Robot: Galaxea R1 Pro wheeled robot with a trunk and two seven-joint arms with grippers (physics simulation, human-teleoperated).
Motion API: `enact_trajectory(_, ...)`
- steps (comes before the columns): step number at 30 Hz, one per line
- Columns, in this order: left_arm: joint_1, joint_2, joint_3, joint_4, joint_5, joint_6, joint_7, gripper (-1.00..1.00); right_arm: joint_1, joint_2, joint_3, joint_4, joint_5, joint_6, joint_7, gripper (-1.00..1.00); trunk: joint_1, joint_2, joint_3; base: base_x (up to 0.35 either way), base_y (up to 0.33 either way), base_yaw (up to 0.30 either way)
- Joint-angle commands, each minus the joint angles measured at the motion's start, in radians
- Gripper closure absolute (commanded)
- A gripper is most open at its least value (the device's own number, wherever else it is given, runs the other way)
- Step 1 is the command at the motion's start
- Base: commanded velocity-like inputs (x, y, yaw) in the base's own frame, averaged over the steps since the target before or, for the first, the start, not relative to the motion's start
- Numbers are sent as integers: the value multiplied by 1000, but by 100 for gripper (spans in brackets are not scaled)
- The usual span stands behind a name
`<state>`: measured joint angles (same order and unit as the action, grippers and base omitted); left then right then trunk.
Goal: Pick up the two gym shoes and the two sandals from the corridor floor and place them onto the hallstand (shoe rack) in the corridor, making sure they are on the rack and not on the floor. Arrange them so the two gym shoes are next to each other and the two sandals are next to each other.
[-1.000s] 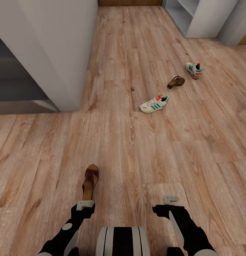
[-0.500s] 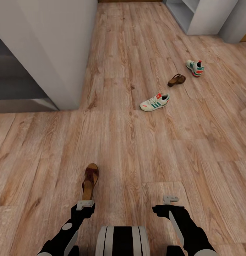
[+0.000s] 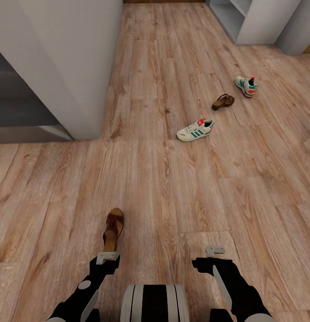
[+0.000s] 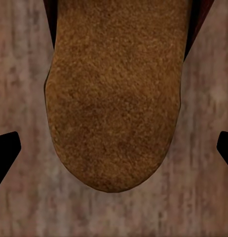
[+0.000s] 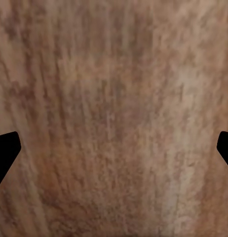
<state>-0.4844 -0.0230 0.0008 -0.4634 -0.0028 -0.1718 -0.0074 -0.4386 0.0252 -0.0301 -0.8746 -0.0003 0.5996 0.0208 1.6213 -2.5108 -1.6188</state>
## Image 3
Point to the gym shoe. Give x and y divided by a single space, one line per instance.
197 130
247 85

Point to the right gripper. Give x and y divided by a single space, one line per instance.
202 264

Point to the sandal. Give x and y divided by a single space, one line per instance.
223 101
114 227

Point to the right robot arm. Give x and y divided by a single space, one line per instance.
243 300

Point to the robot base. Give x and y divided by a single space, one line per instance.
217 315

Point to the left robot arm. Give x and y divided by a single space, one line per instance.
80 304

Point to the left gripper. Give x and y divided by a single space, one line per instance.
108 267

